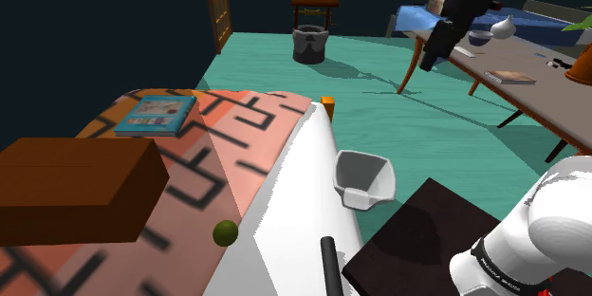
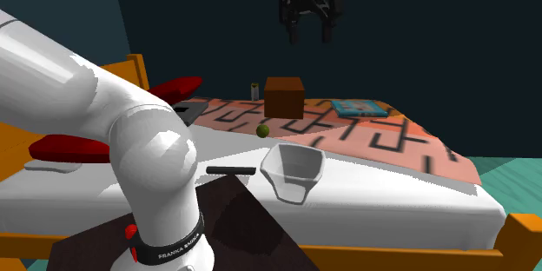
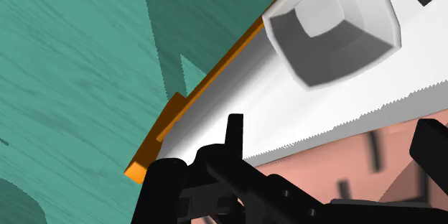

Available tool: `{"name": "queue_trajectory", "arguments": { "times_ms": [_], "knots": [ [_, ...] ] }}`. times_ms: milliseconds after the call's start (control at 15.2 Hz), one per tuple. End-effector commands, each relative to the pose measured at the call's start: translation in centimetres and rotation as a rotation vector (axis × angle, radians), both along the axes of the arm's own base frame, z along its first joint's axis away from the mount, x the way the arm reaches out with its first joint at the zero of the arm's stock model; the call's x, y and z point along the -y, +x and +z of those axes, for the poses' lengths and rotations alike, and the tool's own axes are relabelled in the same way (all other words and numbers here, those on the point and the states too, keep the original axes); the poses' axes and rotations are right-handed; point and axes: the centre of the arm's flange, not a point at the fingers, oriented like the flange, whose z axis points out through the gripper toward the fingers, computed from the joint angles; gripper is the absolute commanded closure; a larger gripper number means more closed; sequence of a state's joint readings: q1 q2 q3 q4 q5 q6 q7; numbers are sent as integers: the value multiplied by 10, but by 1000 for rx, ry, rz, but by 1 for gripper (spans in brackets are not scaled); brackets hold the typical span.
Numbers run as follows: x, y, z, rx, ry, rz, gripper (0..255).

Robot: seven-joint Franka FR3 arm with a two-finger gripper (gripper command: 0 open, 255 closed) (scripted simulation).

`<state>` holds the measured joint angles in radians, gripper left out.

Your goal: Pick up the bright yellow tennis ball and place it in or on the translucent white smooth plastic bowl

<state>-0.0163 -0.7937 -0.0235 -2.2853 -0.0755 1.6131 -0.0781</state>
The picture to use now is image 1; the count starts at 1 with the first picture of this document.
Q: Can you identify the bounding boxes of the green ball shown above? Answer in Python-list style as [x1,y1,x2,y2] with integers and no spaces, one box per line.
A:
[212,219,240,248]

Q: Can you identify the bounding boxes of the bed with patterned pink cover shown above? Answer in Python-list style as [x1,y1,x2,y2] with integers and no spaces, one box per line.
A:
[0,87,366,296]

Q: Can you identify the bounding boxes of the wooden well with grey base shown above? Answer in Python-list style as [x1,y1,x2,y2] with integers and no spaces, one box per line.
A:
[289,0,341,65]

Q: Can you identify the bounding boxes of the grey table with wooden legs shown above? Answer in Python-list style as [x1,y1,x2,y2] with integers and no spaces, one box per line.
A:
[396,6,592,165]

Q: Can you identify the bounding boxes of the wooden lattice door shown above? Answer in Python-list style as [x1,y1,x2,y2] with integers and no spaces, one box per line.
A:
[201,0,233,55]

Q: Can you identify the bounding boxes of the black rod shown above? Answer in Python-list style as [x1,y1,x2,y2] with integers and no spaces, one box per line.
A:
[320,235,346,296]

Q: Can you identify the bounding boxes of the white bowl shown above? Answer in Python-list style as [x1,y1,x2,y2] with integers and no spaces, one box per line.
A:
[331,149,398,212]

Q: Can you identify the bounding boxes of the blue book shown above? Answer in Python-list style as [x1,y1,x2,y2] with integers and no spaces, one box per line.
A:
[113,94,198,139]

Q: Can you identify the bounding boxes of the brown box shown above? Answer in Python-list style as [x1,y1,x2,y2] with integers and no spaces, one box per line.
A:
[0,136,171,248]

